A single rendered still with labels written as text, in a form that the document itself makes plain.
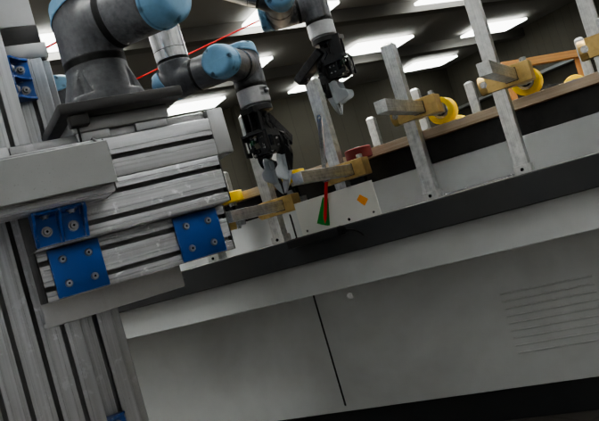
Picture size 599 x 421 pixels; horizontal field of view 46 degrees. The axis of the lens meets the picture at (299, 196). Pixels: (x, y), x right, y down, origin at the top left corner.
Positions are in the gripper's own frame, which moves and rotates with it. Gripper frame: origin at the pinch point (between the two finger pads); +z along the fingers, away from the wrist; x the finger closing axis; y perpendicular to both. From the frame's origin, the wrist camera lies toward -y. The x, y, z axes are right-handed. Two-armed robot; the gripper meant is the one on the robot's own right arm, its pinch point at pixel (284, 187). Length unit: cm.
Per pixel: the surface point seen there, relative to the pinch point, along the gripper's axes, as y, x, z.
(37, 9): -344, -405, -261
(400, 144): -55, 11, -6
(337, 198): -37.5, -5.8, 5.0
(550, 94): -56, 55, -5
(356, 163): -37.5, 2.9, -2.8
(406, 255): -40.0, 8.7, 25.9
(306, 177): -8.8, 1.6, -1.5
